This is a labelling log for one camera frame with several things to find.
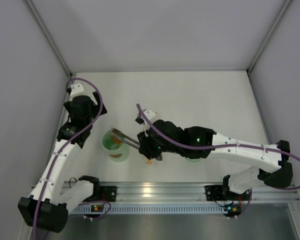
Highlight brown food piece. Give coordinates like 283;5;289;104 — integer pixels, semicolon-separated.
113;138;121;144

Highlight controller board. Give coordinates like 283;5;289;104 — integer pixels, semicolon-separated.
83;204;109;222
223;204;242;220

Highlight aluminium frame post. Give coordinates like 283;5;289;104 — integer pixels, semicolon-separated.
22;0;73;79
246;0;294;76

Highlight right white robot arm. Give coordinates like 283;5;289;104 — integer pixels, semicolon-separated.
137;119;293;197

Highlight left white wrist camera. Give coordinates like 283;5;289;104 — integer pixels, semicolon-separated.
66;82;86;98

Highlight aluminium mounting rail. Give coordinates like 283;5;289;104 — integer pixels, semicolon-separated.
31;181;300;205

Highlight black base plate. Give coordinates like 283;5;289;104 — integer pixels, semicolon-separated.
88;185;117;202
204;185;251;202

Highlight left controller board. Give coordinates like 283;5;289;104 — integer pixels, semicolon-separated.
83;204;109;222

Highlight right controller board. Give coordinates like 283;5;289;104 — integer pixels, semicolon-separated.
223;204;242;220

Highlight green cup container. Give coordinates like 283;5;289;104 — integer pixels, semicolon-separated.
102;131;130;163

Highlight grey slotted cable duct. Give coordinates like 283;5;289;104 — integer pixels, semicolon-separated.
72;204;227;215

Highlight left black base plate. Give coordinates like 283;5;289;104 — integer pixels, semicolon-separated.
88;185;117;202

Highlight left aluminium frame post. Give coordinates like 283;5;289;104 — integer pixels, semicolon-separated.
22;0;73;79

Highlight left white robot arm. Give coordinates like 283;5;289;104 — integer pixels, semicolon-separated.
17;91;107;233

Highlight metal tongs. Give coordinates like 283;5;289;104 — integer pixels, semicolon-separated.
109;128;140;150

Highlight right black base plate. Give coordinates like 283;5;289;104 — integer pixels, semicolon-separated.
204;185;251;202

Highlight green lid with handle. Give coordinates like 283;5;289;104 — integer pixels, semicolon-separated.
185;157;202;163

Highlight right aluminium frame post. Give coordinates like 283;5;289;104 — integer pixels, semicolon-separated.
246;0;294;76

